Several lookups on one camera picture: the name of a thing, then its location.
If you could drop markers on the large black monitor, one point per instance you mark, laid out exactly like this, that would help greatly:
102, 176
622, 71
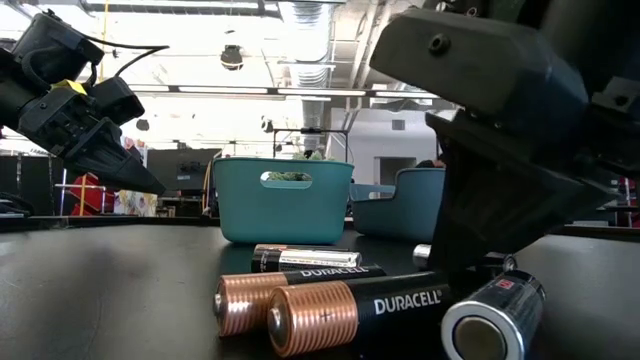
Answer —
185, 170

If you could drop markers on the teal plastic bin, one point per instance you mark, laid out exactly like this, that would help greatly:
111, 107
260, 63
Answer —
280, 215

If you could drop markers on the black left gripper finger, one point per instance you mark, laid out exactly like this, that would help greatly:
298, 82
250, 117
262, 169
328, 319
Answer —
120, 165

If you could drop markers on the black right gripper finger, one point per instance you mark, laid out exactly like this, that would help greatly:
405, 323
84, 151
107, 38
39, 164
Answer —
500, 200

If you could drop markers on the black ceiling dome fixture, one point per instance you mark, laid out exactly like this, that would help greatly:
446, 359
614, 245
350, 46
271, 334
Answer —
231, 56

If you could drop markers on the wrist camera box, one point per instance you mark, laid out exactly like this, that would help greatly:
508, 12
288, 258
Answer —
117, 102
475, 65

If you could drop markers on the black cabinet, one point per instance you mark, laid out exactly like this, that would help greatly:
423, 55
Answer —
30, 185

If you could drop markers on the white metal rack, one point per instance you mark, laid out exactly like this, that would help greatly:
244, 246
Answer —
64, 192

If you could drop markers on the floral printed banner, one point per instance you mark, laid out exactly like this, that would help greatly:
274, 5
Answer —
135, 205

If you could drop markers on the Energizer AA battery silver black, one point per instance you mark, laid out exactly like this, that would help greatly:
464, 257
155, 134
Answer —
500, 320
310, 260
421, 256

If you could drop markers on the overhead light bar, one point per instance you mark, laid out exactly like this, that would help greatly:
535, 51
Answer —
320, 92

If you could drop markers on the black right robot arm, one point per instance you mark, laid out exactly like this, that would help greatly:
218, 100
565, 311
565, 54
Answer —
590, 30

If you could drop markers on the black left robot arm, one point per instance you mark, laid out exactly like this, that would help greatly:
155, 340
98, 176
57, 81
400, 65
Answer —
50, 45

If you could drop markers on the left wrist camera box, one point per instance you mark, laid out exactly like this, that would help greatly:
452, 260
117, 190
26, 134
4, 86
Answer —
117, 102

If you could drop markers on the red object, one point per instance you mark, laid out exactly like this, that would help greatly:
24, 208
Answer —
95, 200

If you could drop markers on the yellow pole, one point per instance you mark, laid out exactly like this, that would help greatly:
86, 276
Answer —
83, 197

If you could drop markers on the person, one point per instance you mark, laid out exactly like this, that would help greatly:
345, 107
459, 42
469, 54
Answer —
427, 163

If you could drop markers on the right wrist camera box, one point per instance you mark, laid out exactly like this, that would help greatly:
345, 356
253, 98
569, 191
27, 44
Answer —
475, 65

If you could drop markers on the blue plastic bin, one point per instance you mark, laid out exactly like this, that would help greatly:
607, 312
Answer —
400, 215

